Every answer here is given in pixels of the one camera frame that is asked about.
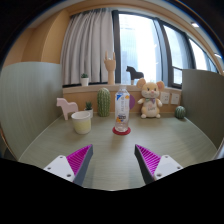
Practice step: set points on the black horse figure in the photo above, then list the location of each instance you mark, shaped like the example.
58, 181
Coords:
135, 74

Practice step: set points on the small plant, tapered white pot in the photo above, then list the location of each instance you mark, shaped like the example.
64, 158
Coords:
89, 107

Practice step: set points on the dark-framed window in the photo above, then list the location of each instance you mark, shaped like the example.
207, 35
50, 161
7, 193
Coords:
140, 43

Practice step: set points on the beige mouse plush toy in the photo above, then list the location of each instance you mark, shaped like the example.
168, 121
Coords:
150, 100

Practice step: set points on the grey-green desk divider panel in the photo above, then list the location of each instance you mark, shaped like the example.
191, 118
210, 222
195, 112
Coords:
30, 103
203, 106

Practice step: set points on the wooden hand figure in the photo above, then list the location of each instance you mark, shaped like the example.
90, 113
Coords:
110, 68

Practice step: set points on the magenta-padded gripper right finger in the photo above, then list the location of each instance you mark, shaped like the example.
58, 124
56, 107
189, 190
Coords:
166, 166

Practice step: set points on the flat round red coaster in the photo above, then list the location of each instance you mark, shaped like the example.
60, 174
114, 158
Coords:
116, 132

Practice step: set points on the grey-white curtain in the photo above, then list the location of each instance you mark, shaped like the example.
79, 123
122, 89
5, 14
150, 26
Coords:
86, 46

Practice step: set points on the tall green cactus ornament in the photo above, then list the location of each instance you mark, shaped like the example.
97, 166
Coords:
103, 103

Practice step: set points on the small plant, round white pot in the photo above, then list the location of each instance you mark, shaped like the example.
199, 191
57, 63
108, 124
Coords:
84, 81

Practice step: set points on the clear plastic drink bottle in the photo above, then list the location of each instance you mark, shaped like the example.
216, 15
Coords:
122, 110

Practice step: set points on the round green cactus ornament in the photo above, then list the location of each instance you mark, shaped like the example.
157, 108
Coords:
180, 112

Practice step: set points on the pink horse figure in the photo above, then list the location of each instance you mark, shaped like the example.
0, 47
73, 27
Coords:
68, 106

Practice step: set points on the white cup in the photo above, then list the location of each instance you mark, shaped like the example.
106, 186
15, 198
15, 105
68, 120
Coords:
81, 124

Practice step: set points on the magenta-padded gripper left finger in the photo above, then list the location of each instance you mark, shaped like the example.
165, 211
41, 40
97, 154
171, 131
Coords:
60, 166

